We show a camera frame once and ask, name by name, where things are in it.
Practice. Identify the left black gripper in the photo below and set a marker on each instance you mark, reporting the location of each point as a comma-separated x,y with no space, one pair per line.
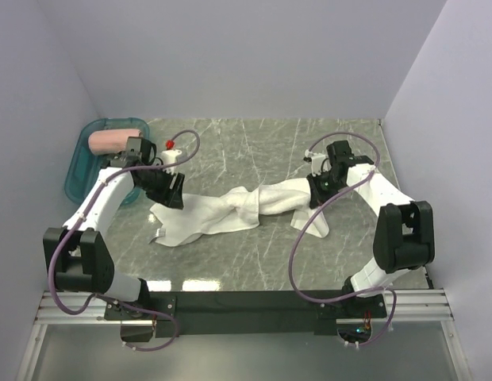
171,197

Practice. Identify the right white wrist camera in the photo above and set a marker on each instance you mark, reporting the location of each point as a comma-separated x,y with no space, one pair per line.
317,162

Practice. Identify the teal plastic tray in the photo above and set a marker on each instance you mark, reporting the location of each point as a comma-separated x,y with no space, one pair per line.
84,167

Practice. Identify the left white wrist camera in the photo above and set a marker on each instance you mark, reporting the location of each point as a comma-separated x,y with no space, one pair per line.
171,156

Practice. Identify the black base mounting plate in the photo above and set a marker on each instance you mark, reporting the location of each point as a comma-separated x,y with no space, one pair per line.
245,312

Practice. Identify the rolled pink towel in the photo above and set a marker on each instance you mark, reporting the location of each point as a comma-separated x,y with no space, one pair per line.
111,141

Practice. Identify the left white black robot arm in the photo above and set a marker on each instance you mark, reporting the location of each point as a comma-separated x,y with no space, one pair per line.
76,254

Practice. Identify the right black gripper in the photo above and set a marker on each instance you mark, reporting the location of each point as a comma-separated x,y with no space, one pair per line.
318,198

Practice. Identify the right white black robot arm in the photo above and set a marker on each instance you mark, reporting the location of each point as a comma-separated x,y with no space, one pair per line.
404,233

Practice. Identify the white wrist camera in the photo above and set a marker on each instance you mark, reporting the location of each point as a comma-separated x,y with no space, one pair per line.
171,156
317,162

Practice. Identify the white towel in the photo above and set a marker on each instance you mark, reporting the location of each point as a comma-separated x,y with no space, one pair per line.
237,210

